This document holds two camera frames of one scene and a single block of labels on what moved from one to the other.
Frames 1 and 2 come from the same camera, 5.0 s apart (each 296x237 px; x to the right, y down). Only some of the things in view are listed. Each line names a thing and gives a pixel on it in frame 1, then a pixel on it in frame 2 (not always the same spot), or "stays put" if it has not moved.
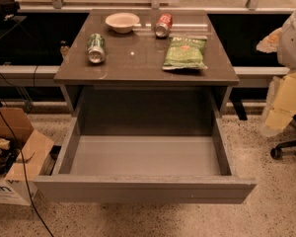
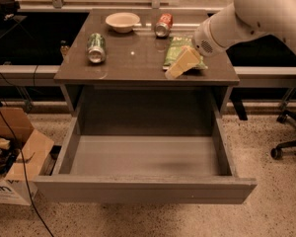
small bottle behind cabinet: x=64 y=47 stays put
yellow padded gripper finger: x=286 y=96 → x=211 y=38
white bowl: x=121 y=22 stays put
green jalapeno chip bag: x=185 y=52 stays put
